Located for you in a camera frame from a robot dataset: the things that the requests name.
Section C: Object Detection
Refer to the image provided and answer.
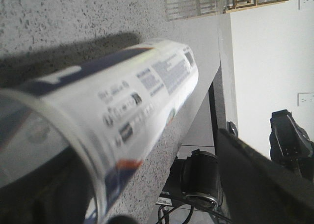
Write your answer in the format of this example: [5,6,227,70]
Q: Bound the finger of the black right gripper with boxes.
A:
[217,129,314,224]

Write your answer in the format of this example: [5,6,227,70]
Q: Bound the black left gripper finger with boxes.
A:
[0,145,138,224]

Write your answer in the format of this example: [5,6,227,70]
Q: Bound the white Wilson tennis ball can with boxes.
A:
[0,38,199,223]

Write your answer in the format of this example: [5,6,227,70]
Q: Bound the black other robot arm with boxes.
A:
[0,110,314,224]

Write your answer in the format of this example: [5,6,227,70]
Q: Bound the black floor cables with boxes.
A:
[157,204,231,224]

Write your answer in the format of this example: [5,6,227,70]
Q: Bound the lower white wall socket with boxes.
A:
[297,92,314,107]

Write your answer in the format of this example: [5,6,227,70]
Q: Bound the white wall socket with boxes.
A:
[297,92,314,107]
[299,0,314,10]

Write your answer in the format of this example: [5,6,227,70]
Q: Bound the black table leg frame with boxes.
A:
[207,84,238,156]

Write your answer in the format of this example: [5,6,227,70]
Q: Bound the upper white wall socket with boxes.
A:
[299,0,314,10]

